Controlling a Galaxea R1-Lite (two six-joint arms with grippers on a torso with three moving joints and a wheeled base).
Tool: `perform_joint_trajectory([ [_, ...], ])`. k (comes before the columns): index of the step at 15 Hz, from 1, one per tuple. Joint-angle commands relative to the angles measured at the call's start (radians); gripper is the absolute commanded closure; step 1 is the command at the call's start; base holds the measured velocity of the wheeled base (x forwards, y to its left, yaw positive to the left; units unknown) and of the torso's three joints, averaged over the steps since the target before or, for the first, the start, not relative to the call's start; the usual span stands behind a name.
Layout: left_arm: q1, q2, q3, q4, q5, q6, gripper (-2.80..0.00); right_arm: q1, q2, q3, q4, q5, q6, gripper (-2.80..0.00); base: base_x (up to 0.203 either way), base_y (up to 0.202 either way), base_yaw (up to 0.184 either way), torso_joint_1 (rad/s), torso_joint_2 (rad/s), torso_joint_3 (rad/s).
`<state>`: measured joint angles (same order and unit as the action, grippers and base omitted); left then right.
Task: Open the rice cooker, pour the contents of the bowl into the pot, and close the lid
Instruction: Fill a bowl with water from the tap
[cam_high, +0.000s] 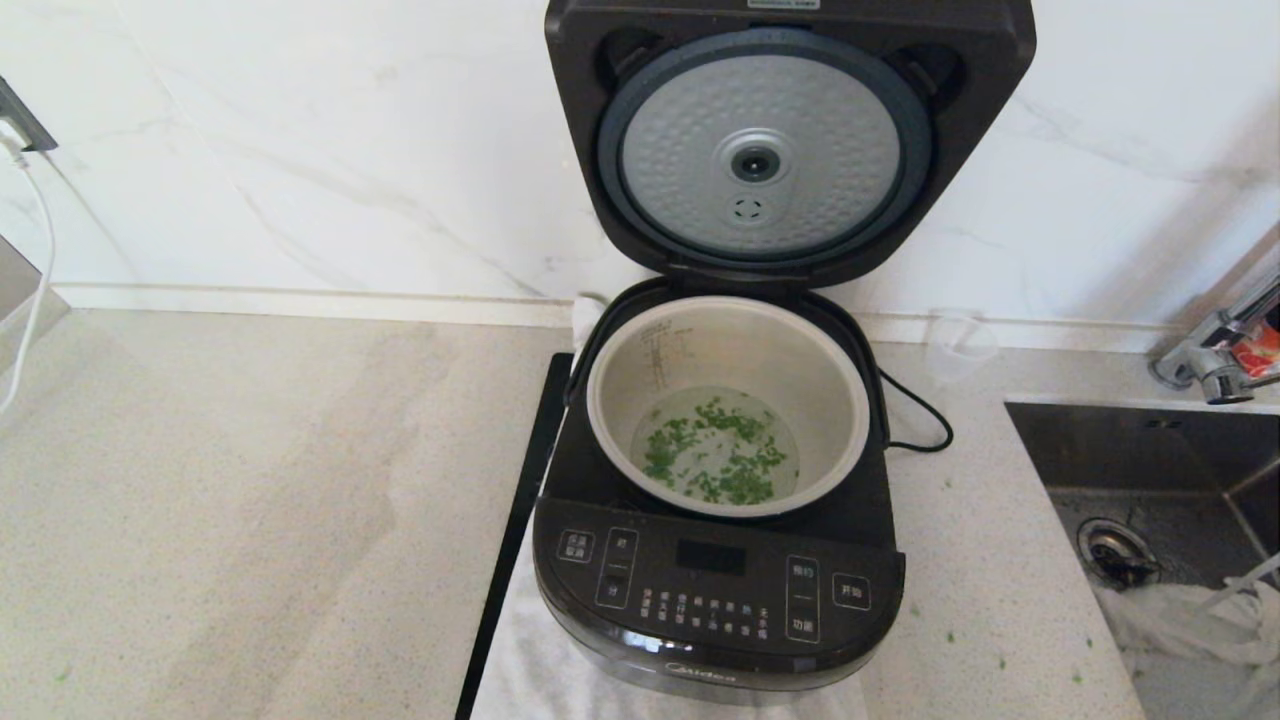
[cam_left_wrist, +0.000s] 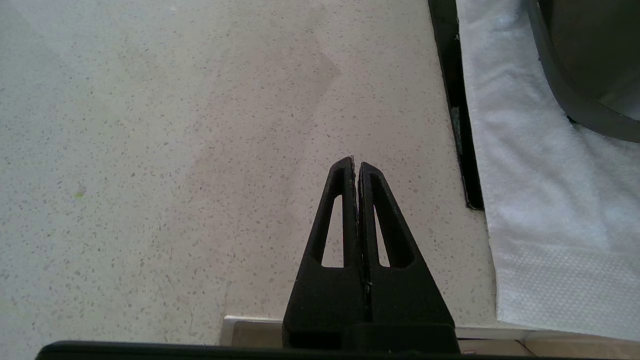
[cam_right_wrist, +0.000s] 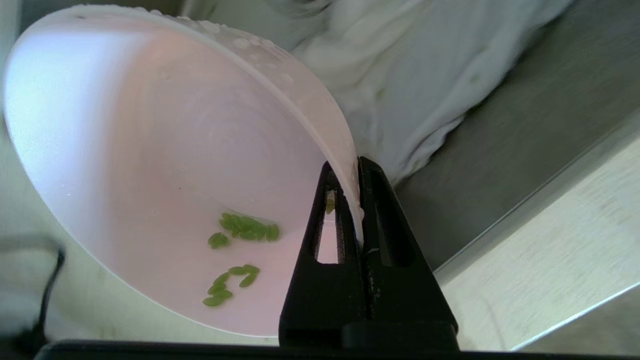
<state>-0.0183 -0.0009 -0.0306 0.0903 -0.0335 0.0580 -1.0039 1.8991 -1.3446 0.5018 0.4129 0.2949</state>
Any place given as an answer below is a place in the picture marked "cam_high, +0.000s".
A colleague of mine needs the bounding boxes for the chopped green vegetables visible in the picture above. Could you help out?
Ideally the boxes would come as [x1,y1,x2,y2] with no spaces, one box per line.
[640,397,791,506]

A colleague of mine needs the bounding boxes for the black rice cooker lid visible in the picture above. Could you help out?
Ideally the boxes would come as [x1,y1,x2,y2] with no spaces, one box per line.
[545,0,1038,291]

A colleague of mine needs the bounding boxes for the grey inner pot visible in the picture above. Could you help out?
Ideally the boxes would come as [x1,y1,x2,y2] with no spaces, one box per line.
[585,295,873,519]

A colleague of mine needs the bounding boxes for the black rice cooker base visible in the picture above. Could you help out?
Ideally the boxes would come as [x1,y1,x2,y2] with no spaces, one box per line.
[532,278,908,706]

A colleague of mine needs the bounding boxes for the black flat strip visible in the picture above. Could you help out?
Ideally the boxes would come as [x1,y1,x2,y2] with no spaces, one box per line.
[455,352,576,720]

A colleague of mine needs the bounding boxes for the clear measuring cup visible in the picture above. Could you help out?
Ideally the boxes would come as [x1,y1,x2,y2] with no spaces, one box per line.
[922,308,999,391]

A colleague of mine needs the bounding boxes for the white cloth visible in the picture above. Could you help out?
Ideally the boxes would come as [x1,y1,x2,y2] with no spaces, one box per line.
[470,295,871,720]

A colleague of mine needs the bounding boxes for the stainless steel sink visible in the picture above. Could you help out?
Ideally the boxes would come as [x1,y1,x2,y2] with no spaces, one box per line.
[1003,400,1280,720]

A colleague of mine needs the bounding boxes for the metal sink drain strainer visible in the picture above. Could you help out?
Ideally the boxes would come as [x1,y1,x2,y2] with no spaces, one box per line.
[1078,517,1163,591]

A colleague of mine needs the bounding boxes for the chrome faucet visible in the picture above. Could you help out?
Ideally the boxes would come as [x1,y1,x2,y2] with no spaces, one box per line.
[1148,268,1280,406]

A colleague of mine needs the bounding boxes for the white rag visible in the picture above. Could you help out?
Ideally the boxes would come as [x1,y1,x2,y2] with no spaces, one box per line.
[1095,580,1280,720]

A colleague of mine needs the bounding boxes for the orange red packet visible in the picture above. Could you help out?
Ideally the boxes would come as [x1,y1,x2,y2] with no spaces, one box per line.
[1235,320,1280,381]

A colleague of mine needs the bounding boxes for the grey side panel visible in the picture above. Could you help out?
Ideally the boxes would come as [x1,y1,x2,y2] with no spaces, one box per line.
[0,235,71,376]

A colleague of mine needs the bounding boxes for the black power cord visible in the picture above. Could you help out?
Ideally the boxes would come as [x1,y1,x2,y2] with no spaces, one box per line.
[880,370,953,453]

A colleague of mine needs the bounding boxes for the white power cable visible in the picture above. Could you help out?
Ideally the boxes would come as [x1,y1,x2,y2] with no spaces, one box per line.
[0,125,59,416]

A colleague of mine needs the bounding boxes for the dark wall socket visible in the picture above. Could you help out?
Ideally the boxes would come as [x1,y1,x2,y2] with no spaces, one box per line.
[0,75,61,156]

